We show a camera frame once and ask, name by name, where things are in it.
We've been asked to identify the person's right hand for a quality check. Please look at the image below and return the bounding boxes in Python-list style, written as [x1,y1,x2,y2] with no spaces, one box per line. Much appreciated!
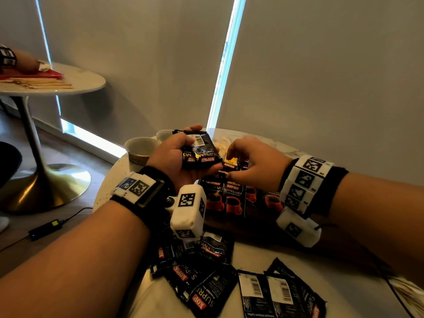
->
[225,136,294,194]

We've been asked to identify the person's left hand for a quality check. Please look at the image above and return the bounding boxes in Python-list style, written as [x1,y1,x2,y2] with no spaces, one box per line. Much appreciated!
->
[146,124,224,193]

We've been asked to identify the black instant coffee packet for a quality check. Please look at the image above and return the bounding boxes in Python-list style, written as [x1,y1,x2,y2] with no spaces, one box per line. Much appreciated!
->
[172,129,223,170]

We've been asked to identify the person's right forearm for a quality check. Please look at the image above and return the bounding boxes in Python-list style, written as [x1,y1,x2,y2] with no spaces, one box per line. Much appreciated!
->
[326,172,424,289]

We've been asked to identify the person's left forearm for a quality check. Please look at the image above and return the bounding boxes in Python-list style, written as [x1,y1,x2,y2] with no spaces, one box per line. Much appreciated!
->
[0,200,151,318]

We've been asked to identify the another person's forearm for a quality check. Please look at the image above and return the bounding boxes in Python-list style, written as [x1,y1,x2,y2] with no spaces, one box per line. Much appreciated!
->
[0,45,52,75]

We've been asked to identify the black coffee box, red cups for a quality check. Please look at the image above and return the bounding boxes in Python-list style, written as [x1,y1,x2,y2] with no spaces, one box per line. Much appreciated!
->
[198,158,286,230]

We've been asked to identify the beige ceramic cup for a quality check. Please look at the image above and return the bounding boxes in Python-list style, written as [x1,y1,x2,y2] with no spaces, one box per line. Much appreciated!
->
[124,137,163,167]

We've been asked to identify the black wristband with marker tags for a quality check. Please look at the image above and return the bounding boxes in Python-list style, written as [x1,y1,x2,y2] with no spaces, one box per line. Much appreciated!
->
[110,166,176,230]
[278,155,349,220]

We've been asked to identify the grey roller blind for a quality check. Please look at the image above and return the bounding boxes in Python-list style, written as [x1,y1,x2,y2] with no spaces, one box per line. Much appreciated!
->
[216,0,424,186]
[37,0,236,150]

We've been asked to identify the pile of black sachets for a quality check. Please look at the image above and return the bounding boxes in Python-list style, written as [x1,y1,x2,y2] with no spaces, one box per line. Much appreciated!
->
[148,228,328,318]

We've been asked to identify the round marble side table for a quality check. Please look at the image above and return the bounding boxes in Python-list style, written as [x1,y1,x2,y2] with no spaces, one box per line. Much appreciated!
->
[0,62,106,214]

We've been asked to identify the bundle of wooden sticks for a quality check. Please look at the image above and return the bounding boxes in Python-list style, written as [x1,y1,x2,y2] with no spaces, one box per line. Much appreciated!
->
[1,77,74,90]

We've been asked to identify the black power adapter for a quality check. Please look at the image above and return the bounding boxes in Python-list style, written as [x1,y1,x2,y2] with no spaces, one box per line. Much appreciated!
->
[28,219,64,242]

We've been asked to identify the red tray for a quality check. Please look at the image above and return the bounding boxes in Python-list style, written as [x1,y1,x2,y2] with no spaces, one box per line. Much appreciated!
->
[0,67,64,80]

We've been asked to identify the black chair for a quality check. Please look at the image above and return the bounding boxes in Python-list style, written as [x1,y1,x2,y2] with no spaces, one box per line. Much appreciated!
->
[0,142,23,190]

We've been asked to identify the white wrist camera block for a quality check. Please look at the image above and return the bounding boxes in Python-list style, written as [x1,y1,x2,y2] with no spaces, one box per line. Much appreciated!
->
[276,208,322,248]
[170,184,207,241]

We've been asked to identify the black adapter cable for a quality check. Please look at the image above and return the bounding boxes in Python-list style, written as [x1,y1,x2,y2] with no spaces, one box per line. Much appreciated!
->
[0,207,93,253]

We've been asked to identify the thin black cable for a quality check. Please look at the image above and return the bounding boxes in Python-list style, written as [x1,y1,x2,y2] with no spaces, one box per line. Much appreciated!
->
[381,268,415,318]

